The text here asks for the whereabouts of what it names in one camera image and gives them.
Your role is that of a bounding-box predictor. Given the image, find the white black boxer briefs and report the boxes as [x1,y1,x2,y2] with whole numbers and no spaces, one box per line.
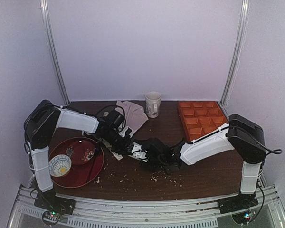
[126,142,148,163]

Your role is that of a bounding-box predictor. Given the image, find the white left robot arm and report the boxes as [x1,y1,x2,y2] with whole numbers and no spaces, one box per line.
[23,100,132,192]

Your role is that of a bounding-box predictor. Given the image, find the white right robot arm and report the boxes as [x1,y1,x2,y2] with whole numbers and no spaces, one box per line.
[141,114,283,195]

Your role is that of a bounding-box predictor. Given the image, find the olive green underwear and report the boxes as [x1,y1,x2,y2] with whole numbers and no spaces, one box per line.
[96,137,123,161]

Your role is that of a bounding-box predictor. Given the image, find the pink white underwear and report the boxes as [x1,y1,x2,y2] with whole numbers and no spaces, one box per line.
[116,101,148,137]

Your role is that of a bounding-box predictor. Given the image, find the red floral bowl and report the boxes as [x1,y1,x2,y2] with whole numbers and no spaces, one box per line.
[65,139,95,165]

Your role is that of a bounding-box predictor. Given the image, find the orange compartment tray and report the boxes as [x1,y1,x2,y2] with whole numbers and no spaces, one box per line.
[178,101,227,141]

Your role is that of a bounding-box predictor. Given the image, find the round red tray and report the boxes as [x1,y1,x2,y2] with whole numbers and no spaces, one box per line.
[49,137,105,189]

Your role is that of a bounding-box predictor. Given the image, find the white ceramic mug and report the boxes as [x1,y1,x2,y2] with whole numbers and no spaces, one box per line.
[145,91,162,118]

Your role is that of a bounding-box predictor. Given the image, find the blue white patterned bowl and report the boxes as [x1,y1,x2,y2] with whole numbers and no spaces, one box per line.
[49,154,72,177]

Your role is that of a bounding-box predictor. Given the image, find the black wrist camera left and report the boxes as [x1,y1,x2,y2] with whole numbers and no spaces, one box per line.
[105,110,124,129]

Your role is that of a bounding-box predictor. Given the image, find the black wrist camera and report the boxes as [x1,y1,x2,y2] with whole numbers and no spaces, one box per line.
[105,110,124,129]
[141,138,168,161]

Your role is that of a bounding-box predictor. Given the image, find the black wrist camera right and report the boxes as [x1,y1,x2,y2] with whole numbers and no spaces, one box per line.
[141,138,168,161]

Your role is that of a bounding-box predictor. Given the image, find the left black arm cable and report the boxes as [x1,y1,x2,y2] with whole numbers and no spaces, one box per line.
[96,105,126,129]

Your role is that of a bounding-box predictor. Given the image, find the aluminium front rail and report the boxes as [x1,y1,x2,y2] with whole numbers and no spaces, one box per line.
[8,185,285,228]

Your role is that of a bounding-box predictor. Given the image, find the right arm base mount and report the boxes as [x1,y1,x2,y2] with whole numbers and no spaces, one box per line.
[218,193,258,214]

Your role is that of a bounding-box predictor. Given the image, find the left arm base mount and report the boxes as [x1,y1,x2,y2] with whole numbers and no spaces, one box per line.
[34,190,76,215]

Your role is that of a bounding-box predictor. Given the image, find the left aluminium frame post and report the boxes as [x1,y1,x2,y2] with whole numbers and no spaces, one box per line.
[39,0,70,105]

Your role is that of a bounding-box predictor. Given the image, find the aluminium frame post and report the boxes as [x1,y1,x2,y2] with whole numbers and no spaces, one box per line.
[220,0,250,107]
[39,0,70,105]

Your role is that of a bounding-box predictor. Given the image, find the right aluminium frame post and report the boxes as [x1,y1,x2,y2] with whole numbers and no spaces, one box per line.
[220,0,250,107]

